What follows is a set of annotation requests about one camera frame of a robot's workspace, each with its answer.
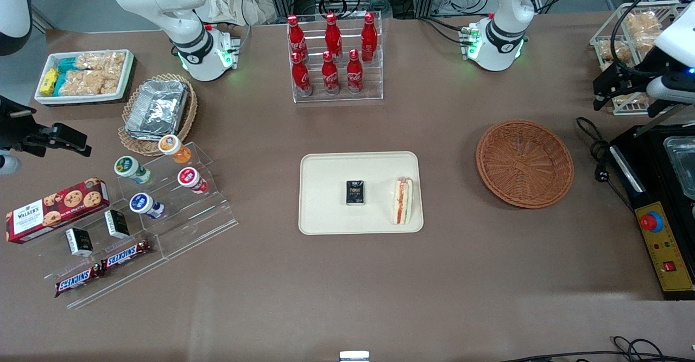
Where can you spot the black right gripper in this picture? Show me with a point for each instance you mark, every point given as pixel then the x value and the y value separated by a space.
pixel 13 128

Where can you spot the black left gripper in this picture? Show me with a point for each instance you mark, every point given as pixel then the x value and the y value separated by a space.
pixel 624 78

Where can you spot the triangle sandwich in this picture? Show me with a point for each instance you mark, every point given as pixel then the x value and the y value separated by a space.
pixel 402 202

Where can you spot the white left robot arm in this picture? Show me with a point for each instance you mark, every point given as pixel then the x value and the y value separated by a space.
pixel 505 4

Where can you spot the white rectangular snack tray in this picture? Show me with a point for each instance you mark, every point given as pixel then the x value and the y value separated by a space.
pixel 128 74

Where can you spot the brown wicker basket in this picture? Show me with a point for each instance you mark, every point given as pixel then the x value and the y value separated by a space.
pixel 524 164

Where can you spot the light wicker basket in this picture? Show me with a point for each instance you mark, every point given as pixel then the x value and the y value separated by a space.
pixel 187 118

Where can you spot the cream plastic tray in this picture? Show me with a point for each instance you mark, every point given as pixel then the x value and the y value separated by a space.
pixel 326 194

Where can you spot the bagged bread piece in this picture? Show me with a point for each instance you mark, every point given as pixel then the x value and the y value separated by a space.
pixel 643 21
pixel 630 100
pixel 616 50
pixel 649 40

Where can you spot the teal snack packet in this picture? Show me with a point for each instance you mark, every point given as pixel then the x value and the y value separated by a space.
pixel 68 65
pixel 60 84

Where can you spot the yellow snack packet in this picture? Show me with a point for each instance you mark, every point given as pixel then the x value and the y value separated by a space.
pixel 49 81

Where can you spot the bagged rice crackers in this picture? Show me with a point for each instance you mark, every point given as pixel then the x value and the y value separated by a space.
pixel 81 82
pixel 100 61

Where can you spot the red Walkers cookie box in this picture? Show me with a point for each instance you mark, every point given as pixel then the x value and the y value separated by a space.
pixel 54 210

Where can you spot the green lid yoghurt cup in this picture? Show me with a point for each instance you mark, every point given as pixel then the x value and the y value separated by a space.
pixel 129 167

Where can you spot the small black white box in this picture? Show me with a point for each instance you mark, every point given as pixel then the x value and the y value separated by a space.
pixel 117 224
pixel 79 241

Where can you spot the stack of foil trays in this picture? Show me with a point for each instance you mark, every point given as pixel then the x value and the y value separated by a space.
pixel 157 107

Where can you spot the clear plastic container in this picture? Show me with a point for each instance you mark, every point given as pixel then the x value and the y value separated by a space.
pixel 683 161

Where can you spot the blue lid yoghurt cup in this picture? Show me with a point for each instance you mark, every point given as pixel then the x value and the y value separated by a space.
pixel 143 204

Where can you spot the orange lid yoghurt cup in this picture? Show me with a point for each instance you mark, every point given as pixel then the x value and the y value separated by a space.
pixel 172 147

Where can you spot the Snickers chocolate bar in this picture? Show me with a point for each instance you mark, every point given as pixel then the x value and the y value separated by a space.
pixel 79 279
pixel 125 255

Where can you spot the red lid yoghurt cup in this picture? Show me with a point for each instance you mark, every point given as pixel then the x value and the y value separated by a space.
pixel 190 179

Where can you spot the red emergency stop button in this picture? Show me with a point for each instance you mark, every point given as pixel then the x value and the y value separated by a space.
pixel 650 221

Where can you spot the clear acrylic snack stand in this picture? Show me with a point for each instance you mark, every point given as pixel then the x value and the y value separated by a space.
pixel 119 283

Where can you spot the clear acrylic cup stand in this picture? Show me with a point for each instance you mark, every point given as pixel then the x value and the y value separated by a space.
pixel 201 221

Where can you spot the black appliance yellow panel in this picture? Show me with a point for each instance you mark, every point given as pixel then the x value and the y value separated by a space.
pixel 668 242

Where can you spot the beige crumpled cloth bag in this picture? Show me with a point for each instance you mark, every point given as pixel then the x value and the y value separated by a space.
pixel 233 1

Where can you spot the clear acrylic bottle rack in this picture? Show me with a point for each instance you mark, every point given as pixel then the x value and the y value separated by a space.
pixel 374 80

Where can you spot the red cola bottle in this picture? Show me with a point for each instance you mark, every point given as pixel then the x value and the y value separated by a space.
pixel 300 75
pixel 369 35
pixel 354 72
pixel 329 74
pixel 296 37
pixel 333 35

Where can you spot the small black card box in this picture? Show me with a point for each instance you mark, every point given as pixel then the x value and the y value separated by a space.
pixel 355 192

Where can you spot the small white edge device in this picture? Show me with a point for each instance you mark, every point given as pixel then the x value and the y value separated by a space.
pixel 354 356

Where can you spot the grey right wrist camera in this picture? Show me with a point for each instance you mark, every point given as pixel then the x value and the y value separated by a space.
pixel 7 164

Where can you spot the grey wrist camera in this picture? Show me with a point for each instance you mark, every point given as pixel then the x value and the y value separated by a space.
pixel 670 90
pixel 7 164

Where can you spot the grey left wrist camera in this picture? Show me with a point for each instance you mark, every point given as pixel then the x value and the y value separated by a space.
pixel 670 90

